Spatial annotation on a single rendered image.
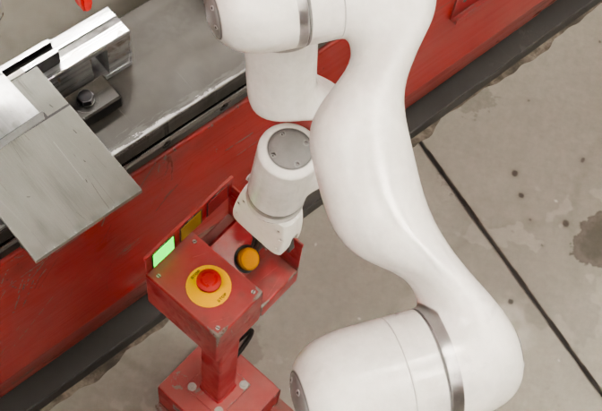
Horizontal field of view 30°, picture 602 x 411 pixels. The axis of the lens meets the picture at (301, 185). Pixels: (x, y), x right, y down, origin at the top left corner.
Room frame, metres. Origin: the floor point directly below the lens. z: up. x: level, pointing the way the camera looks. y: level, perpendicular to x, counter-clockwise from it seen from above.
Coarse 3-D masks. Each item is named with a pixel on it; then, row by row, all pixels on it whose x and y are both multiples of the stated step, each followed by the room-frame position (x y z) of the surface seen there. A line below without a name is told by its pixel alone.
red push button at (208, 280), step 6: (204, 270) 0.68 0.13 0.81; (210, 270) 0.68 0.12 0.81; (198, 276) 0.67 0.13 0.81; (204, 276) 0.67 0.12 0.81; (210, 276) 0.67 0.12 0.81; (216, 276) 0.67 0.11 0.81; (198, 282) 0.66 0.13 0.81; (204, 282) 0.66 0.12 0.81; (210, 282) 0.66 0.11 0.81; (216, 282) 0.66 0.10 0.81; (204, 288) 0.65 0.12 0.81; (210, 288) 0.65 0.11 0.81; (216, 288) 0.65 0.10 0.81
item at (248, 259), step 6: (240, 252) 0.75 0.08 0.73; (246, 252) 0.76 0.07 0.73; (252, 252) 0.76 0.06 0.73; (240, 258) 0.74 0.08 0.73; (246, 258) 0.75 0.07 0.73; (252, 258) 0.75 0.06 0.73; (258, 258) 0.75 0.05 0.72; (240, 264) 0.73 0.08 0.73; (246, 264) 0.74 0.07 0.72; (252, 264) 0.74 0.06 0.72
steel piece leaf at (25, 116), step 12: (0, 84) 0.83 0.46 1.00; (12, 84) 0.84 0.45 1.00; (0, 96) 0.81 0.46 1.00; (12, 96) 0.82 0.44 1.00; (0, 108) 0.79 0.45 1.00; (12, 108) 0.80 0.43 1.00; (24, 108) 0.80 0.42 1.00; (0, 120) 0.77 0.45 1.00; (12, 120) 0.78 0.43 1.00; (24, 120) 0.78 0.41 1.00; (36, 120) 0.78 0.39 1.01; (0, 132) 0.76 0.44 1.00; (12, 132) 0.75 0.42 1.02; (24, 132) 0.76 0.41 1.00; (0, 144) 0.73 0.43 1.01
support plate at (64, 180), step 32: (32, 96) 0.82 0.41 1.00; (32, 128) 0.77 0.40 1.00; (64, 128) 0.78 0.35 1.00; (0, 160) 0.71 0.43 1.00; (32, 160) 0.72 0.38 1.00; (64, 160) 0.73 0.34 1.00; (96, 160) 0.74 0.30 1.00; (0, 192) 0.66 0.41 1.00; (32, 192) 0.67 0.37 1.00; (64, 192) 0.68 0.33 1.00; (96, 192) 0.69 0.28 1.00; (128, 192) 0.70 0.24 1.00; (32, 224) 0.62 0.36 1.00; (64, 224) 0.63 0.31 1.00; (32, 256) 0.58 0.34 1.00
